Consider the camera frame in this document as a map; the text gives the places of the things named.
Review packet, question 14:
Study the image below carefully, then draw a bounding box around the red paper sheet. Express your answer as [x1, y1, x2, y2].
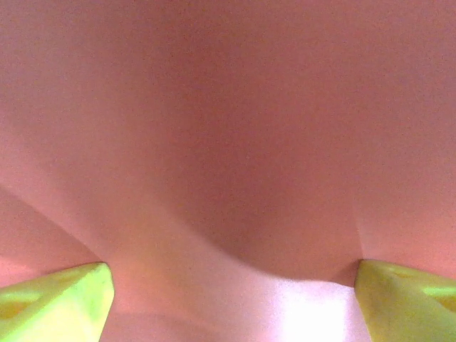
[0, 0, 456, 342]

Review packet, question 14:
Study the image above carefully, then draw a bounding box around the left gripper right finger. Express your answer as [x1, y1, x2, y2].
[353, 259, 456, 342]

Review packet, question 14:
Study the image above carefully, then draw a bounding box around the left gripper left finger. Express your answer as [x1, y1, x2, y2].
[0, 261, 116, 342]

